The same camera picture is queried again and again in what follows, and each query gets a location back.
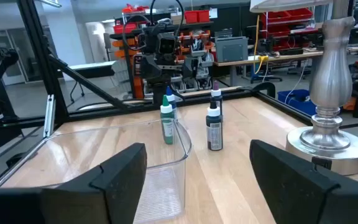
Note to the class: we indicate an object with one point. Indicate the orange and black parts rack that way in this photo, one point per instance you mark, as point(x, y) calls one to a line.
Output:
point(138, 87)

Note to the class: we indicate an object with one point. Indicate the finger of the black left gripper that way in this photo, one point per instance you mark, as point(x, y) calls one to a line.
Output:
point(150, 73)
point(190, 68)

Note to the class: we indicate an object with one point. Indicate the silver table lamp white shade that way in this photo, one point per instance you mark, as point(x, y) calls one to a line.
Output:
point(331, 77)

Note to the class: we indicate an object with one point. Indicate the red bin storage rack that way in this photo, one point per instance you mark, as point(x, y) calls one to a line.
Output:
point(291, 15)

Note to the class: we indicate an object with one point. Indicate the large black food coloring bottle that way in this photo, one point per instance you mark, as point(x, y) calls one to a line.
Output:
point(214, 133)

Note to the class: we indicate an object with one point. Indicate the red storage bins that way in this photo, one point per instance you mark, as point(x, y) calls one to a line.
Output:
point(197, 16)

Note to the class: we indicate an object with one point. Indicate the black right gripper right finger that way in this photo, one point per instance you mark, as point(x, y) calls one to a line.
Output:
point(291, 186)

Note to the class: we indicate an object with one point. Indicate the grey metal box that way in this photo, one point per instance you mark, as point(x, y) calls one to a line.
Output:
point(231, 49)

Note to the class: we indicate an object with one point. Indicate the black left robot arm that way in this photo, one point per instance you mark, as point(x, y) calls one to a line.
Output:
point(160, 93)

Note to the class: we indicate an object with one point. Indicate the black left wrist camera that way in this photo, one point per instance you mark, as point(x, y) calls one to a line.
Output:
point(167, 45)

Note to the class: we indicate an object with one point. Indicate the white table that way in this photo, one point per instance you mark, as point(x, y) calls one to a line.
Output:
point(92, 67)

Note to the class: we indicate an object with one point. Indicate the clear plastic bin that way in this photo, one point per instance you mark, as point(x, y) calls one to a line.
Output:
point(110, 140)

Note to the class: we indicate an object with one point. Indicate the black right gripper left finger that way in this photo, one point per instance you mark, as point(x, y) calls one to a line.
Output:
point(120, 186)

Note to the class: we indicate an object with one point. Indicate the silver frame bracket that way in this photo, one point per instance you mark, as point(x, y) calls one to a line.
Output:
point(49, 115)

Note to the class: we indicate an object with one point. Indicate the large blue food coloring bottle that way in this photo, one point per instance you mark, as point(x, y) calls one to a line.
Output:
point(171, 99)

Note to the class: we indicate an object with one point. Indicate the black aluminium table frame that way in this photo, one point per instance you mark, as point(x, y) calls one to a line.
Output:
point(43, 62)

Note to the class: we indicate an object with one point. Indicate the blue floor bin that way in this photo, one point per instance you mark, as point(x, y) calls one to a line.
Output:
point(294, 99)

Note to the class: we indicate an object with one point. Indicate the large green food coloring bottle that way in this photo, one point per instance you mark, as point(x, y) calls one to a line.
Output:
point(167, 127)

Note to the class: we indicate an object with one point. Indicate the wooden workbench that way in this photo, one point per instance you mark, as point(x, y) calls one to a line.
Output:
point(275, 57)

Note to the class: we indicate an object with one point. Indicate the large purple food coloring bottle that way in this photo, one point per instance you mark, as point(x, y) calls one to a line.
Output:
point(216, 92)

